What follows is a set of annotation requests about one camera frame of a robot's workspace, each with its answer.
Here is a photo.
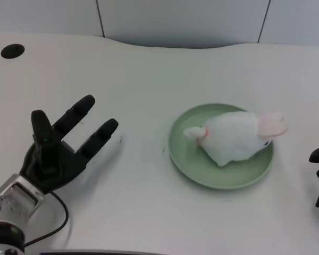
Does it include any white rabbit doll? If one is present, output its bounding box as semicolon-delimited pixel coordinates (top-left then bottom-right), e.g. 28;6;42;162
183;110;289;167

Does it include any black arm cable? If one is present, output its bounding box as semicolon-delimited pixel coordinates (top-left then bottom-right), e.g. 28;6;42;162
23;191;69;247

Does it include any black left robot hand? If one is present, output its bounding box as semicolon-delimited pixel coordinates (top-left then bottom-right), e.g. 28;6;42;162
19;94;120;195

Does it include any black round cable grommet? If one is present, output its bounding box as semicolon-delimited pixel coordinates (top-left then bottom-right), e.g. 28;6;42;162
0;44;25;60

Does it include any green round plate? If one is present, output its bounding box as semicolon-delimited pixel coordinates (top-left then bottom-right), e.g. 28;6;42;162
168;103;275;190

